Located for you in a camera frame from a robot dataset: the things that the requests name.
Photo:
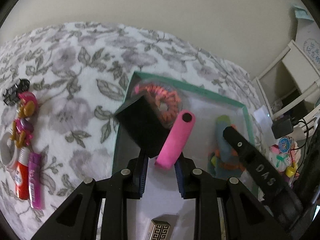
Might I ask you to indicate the white tape roll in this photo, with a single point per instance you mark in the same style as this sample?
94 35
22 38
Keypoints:
3 145

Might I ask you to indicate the pink doll figure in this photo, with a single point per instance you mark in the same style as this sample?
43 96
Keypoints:
25 127

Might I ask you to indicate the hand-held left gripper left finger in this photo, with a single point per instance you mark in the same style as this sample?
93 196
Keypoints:
141 177

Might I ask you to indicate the purple lighter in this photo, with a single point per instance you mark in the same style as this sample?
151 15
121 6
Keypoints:
35 187

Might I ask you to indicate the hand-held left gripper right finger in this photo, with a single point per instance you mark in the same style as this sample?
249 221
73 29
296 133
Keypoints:
181 180

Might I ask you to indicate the round blue sticker toy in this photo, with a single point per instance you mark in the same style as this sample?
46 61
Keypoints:
285 143

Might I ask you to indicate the gold patterned lighter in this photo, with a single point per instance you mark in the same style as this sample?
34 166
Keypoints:
160 230

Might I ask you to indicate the grey power bank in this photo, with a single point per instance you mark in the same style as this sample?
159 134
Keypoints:
281 128

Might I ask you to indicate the black toy car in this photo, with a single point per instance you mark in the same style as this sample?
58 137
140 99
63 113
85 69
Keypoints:
15 91

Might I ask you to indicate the red lighter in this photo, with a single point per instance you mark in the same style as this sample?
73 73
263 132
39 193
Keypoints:
22 182

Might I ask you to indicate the white box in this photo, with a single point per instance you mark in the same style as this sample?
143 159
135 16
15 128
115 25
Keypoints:
262 115

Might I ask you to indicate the teal paper note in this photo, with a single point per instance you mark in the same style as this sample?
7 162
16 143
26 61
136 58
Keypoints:
301 12

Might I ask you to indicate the teal shallow cardboard box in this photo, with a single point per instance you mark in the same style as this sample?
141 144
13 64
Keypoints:
200 105

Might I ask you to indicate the floral grey white blanket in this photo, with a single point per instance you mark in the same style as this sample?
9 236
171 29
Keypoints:
75 80

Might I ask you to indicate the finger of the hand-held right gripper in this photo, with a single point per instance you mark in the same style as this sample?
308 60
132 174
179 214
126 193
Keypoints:
250 155

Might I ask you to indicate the pink foam tube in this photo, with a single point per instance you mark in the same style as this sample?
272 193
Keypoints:
175 140

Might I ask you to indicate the colourful plastic toy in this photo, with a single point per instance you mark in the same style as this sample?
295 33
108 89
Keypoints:
282 162

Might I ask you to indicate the white shelf unit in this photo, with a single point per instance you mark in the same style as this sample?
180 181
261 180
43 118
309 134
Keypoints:
300 77

